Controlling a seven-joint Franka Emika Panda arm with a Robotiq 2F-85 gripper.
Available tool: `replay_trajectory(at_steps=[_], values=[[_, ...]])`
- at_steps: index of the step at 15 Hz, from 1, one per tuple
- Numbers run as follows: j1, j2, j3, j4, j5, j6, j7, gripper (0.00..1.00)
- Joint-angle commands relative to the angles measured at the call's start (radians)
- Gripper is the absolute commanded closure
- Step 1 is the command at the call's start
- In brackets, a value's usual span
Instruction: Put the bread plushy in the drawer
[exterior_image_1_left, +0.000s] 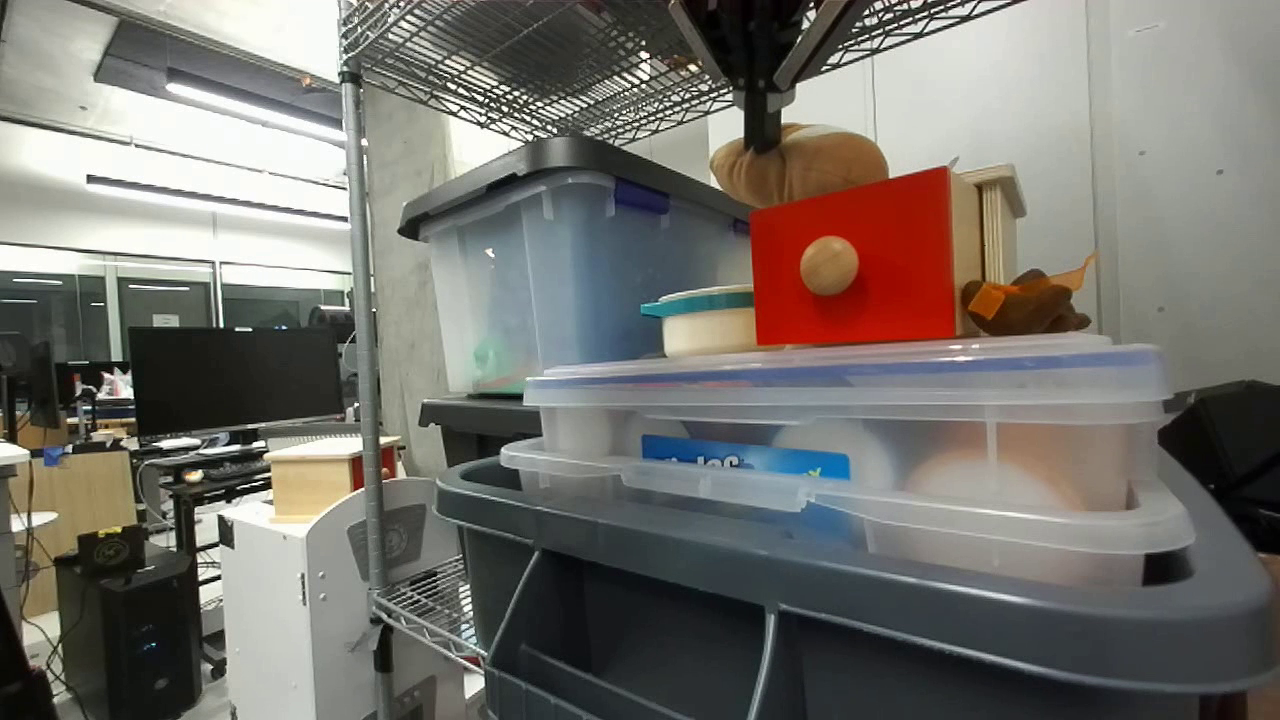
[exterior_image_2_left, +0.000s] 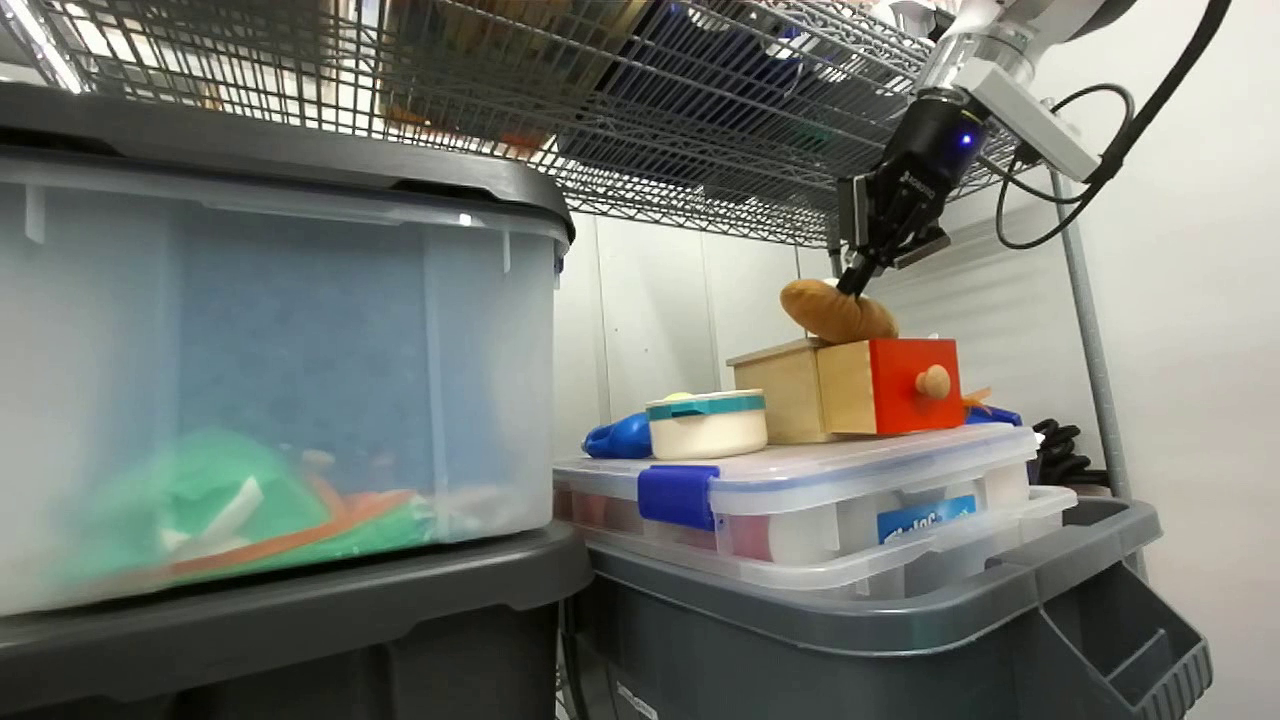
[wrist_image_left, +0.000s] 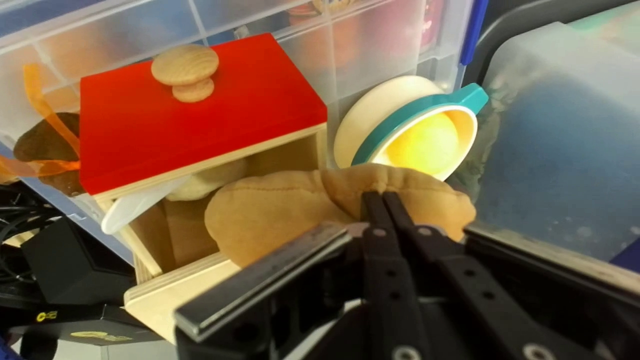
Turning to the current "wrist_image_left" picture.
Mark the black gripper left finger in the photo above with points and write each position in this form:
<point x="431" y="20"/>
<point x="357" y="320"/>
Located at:
<point x="382" y="280"/>

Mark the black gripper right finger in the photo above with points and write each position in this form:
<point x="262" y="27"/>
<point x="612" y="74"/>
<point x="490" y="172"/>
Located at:
<point x="460" y="300"/>

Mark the brown bread plushy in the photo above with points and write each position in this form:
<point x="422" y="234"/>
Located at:
<point x="280" y="211"/>

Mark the red-fronted wooden drawer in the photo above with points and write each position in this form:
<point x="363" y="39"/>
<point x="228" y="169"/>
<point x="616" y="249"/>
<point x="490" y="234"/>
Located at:
<point x="233" y="121"/>

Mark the silver metal bar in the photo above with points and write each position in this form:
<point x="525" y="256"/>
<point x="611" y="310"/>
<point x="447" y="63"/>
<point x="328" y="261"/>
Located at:
<point x="267" y="277"/>

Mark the wooden cup teal rim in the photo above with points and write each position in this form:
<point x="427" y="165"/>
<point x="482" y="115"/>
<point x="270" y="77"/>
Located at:
<point x="372" y="111"/>

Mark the large clear bin grey lid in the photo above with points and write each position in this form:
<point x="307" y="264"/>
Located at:
<point x="566" y="166"/>

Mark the wooden box casing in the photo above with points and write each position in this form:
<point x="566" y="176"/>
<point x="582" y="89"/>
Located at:
<point x="172" y="300"/>

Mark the clear container blue latch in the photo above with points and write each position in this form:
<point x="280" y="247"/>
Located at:
<point x="372" y="40"/>

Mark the brown plush toy orange ribbon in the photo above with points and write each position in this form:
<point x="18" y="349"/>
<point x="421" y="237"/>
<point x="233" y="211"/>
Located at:
<point x="40" y="142"/>

